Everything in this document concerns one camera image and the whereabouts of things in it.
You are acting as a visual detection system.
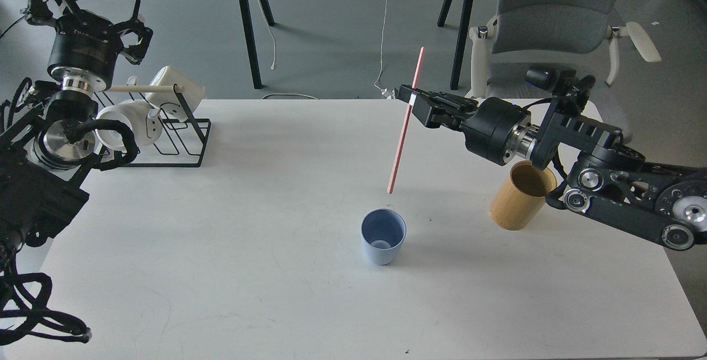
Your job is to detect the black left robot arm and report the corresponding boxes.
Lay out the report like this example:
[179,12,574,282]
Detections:
[1,0,152,345]

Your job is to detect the bamboo cylinder holder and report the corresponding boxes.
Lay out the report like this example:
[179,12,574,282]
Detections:
[488,161,557,231]

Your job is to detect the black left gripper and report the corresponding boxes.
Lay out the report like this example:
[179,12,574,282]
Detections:
[24,0,154,79]

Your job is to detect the black desk legs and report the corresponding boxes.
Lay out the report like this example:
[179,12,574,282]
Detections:
[437,0,479,91]
[238,0,275,90]

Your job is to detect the white hanging cable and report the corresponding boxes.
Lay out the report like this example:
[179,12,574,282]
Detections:
[373,0,398,99]

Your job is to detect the round white mug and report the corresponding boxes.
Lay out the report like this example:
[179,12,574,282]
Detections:
[97,100,163,148]

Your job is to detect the white cable with plug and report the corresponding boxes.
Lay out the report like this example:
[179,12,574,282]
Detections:
[246,0,277,71]

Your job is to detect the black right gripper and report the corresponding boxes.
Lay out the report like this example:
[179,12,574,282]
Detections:
[397,85,531,166]

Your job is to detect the square white mug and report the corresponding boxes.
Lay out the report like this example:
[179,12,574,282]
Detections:
[145,66,205,123]

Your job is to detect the black desk left legs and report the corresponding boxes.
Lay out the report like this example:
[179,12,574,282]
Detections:
[238,0,275,90]

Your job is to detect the black wire mug rack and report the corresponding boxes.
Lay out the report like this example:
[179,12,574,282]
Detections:
[96,77,212,168]

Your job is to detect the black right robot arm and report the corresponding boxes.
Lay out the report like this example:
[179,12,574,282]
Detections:
[397,66,706,250]

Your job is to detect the black desk right legs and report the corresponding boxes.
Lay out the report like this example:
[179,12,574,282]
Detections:
[437,0,479,91]

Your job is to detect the blue plastic cup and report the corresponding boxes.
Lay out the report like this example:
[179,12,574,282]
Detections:
[360,208,407,266]

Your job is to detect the pink chopstick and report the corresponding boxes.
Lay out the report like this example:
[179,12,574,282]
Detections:
[387,46,426,194]

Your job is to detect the grey office chair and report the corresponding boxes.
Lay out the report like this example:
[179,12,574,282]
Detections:
[466,0,661,142]

